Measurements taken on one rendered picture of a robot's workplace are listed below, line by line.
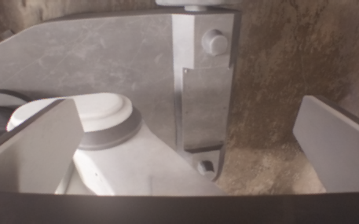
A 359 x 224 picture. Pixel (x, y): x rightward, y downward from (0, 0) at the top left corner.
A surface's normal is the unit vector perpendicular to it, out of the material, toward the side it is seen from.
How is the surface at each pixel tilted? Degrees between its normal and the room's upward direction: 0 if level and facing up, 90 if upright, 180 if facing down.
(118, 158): 90
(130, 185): 90
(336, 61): 0
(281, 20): 0
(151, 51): 0
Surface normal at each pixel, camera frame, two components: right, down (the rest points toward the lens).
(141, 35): 0.18, 0.51
